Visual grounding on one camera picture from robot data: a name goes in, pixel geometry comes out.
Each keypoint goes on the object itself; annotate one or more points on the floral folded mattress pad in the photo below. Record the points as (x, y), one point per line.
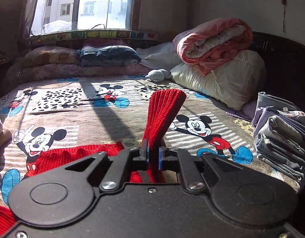
(53, 62)

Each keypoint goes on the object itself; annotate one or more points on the window with frame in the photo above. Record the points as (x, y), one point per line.
(44, 17)

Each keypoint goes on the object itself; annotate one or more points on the cream white pillow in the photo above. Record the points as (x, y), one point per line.
(234, 83)

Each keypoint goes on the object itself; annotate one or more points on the colourful alphabet foam mat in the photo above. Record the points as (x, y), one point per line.
(94, 34)

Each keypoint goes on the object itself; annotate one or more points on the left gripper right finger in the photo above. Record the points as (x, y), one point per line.
(193, 173)

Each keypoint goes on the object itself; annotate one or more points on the pink rolled quilt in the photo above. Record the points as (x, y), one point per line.
(213, 43)

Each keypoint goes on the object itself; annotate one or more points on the dark wooden headboard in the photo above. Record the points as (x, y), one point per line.
(285, 67)

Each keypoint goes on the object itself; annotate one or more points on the dark blue folded garment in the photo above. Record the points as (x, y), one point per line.
(114, 55)

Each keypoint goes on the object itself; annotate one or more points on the small grey plush toy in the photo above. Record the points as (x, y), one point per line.
(159, 75)

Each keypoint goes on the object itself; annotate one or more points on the Mickey Mouse bed blanket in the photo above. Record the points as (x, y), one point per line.
(64, 113)

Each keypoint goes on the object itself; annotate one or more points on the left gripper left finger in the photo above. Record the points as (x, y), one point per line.
(110, 174)

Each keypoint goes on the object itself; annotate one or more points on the white cloth by pillow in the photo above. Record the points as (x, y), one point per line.
(162, 56)

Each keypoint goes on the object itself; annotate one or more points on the red knitted sweater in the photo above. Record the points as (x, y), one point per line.
(163, 107)

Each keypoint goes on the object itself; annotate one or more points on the stack of folded grey clothes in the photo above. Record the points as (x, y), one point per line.
(279, 136)

